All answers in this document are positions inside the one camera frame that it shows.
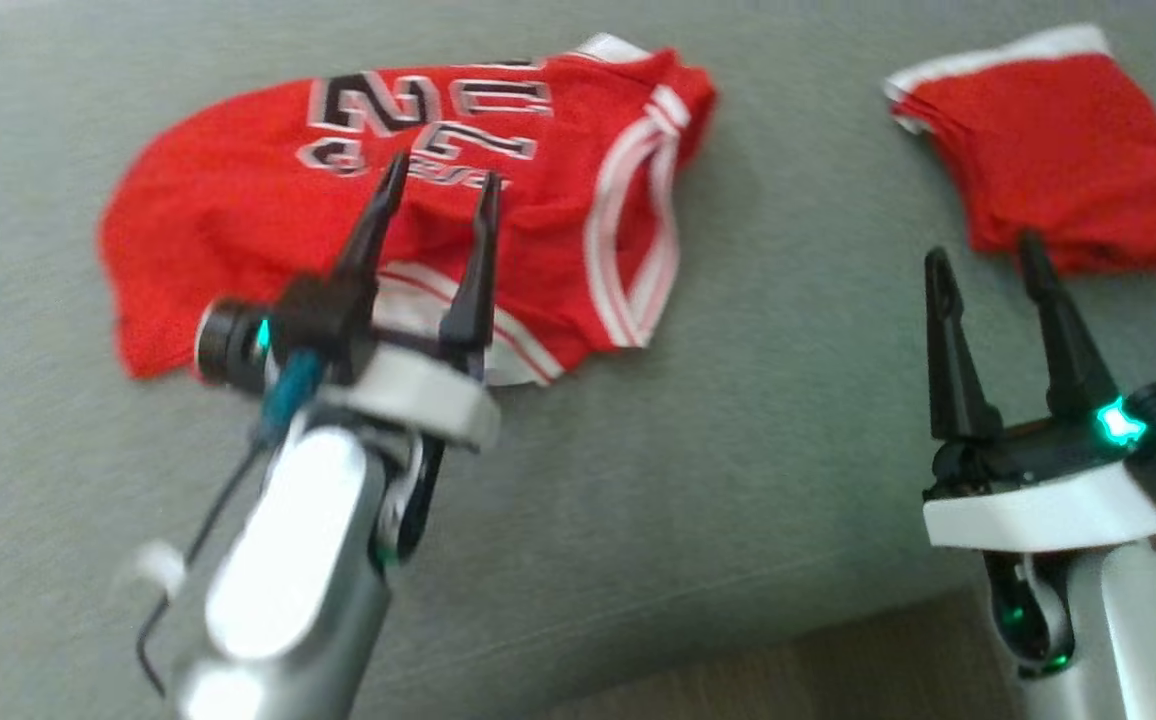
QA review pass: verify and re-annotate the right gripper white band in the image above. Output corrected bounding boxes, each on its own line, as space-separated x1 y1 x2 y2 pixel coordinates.
923 230 1156 553

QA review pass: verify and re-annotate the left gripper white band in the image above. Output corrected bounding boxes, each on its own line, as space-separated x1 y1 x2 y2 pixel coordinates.
273 150 502 451

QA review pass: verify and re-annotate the red basketball jersey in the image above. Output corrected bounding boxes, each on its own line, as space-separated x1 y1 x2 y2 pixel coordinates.
98 33 717 389

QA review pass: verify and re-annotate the red shorts white trim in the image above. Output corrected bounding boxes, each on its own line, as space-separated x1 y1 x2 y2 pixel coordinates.
883 25 1156 276

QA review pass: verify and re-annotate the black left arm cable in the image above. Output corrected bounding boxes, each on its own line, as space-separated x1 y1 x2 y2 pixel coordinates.
133 350 324 701

